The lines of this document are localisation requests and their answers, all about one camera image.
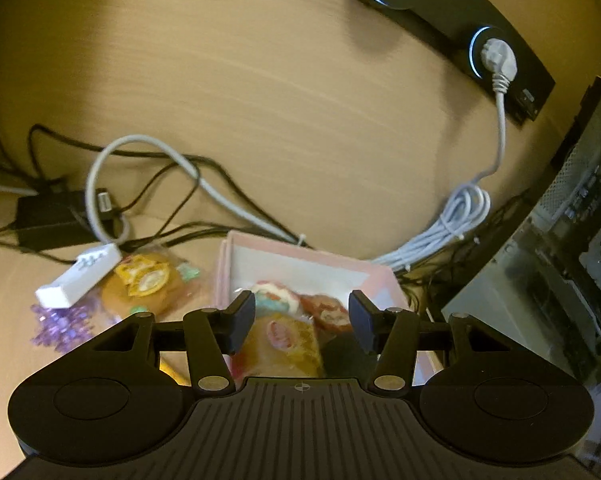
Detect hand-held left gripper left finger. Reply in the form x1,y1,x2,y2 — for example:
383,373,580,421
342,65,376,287
88,290,257,396

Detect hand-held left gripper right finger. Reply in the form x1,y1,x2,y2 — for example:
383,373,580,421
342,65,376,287
347,290,512,396

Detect brown snack packet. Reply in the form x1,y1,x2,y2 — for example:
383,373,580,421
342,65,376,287
300,293,355,334

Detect bread packet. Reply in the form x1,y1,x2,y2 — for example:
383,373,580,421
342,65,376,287
99,251,204,322
238,312,325,379

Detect pink cardboard box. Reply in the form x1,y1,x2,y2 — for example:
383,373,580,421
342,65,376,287
213,230,447,392

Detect white adapter box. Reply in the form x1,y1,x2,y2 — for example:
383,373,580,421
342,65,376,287
34,243,122,310

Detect glass computer case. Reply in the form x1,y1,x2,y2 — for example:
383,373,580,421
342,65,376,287
439,75,601,480

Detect black power brick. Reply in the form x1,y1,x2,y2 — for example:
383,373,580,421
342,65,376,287
17,187,120,252

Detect white looped cable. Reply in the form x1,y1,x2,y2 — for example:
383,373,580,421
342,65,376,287
86,134,309,249

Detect grey bundled power cable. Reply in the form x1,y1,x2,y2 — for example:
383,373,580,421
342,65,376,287
371,39,520,275

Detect black cable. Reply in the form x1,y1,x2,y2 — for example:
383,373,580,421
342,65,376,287
27,123,302,247

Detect black wall socket panel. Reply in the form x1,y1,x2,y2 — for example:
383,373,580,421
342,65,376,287
273,0,557,127

